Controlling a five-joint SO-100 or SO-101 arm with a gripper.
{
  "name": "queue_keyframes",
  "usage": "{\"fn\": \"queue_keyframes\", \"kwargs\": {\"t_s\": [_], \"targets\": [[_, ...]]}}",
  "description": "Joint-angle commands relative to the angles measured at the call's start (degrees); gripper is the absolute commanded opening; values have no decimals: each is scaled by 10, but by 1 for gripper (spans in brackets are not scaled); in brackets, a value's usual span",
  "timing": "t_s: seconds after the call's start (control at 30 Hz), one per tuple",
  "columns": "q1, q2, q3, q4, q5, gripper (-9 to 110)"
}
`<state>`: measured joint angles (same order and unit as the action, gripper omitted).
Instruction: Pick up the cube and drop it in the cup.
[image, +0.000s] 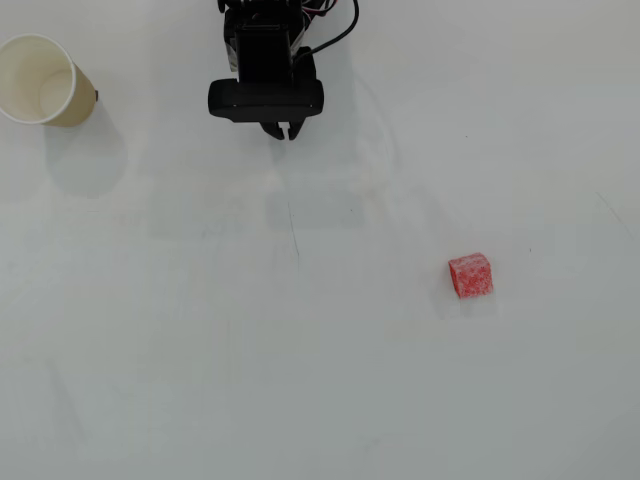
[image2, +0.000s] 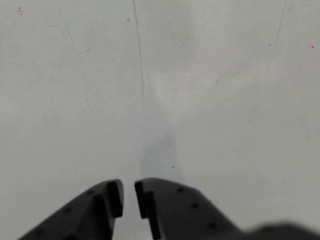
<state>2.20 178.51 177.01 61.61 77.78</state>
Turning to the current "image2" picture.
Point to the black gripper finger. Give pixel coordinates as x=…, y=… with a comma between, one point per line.
x=82, y=215
x=180, y=212

